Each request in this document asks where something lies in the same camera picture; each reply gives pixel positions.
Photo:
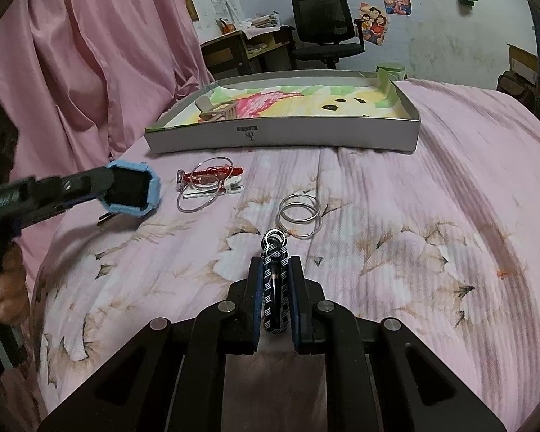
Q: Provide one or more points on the silver bangle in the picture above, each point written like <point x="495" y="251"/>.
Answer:
<point x="284" y="202"/>
<point x="317" y="227"/>

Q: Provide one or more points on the white hair clip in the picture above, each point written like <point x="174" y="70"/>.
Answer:
<point x="227" y="187"/>

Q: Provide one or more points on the stack of books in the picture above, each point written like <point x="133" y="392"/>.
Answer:
<point x="263" y="20"/>

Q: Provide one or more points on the wall papers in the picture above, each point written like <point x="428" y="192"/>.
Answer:
<point x="220" y="2"/>

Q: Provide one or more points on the wooden desk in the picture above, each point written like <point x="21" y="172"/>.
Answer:
<point x="227" y="51"/>

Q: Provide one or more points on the wooden picture frame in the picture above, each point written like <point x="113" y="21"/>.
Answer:
<point x="190" y="0"/>

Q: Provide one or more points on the cardboard carton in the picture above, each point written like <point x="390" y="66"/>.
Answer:
<point x="522" y="63"/>

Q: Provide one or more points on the person's left hand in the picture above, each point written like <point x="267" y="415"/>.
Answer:
<point x="11" y="292"/>

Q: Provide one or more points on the green hanging wall ornament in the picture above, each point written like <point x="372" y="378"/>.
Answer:
<point x="466" y="0"/>

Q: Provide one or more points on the green plastic stool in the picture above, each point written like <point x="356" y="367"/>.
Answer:
<point x="391" y="69"/>

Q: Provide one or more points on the shallow cardboard box printed lining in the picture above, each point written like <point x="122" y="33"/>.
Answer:
<point x="297" y="132"/>

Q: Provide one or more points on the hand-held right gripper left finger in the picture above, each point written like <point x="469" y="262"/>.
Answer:
<point x="256" y="308"/>

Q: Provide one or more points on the orange box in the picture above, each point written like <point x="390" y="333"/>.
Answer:
<point x="225" y="26"/>

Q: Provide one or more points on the cartoon family wall poster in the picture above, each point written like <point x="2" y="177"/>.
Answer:
<point x="373" y="22"/>

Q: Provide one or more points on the pink curtain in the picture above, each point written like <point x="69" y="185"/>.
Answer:
<point x="94" y="54"/>

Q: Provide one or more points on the black mesh office chair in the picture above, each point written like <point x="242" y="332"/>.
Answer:
<point x="324" y="18"/>

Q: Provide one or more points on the brown bag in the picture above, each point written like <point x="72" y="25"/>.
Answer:
<point x="515" y="87"/>

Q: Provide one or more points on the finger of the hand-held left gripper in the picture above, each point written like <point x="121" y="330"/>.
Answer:
<point x="72" y="184"/>
<point x="58" y="213"/>

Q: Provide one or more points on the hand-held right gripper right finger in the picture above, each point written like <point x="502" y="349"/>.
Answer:
<point x="298" y="319"/>

